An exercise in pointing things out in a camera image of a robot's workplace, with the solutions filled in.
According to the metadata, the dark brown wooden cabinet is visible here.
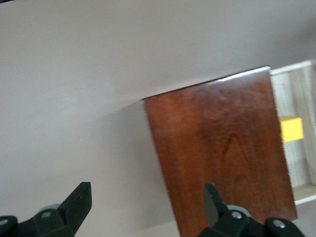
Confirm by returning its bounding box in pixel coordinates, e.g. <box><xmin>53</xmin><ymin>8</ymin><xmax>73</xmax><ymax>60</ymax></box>
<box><xmin>141</xmin><ymin>65</ymin><xmax>299</xmax><ymax>237</ymax></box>

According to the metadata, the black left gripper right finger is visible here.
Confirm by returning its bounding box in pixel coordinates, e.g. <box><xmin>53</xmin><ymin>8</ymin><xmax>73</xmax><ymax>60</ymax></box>
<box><xmin>198</xmin><ymin>183</ymin><xmax>250</xmax><ymax>237</ymax></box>

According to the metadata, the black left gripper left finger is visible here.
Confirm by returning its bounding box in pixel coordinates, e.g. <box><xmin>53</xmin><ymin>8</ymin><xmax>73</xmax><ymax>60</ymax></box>
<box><xmin>18</xmin><ymin>182</ymin><xmax>92</xmax><ymax>237</ymax></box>

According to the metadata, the brown table cover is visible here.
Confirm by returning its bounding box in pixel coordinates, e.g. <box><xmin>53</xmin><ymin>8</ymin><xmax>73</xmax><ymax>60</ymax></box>
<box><xmin>0</xmin><ymin>0</ymin><xmax>316</xmax><ymax>237</ymax></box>

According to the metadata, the light wood drawer white handle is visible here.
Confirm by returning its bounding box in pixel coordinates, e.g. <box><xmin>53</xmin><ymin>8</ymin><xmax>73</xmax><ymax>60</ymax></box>
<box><xmin>269</xmin><ymin>60</ymin><xmax>316</xmax><ymax>206</ymax></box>

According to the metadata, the yellow block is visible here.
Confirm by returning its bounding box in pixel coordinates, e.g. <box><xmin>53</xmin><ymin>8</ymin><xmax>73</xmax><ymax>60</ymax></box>
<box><xmin>280</xmin><ymin>116</ymin><xmax>304</xmax><ymax>143</ymax></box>

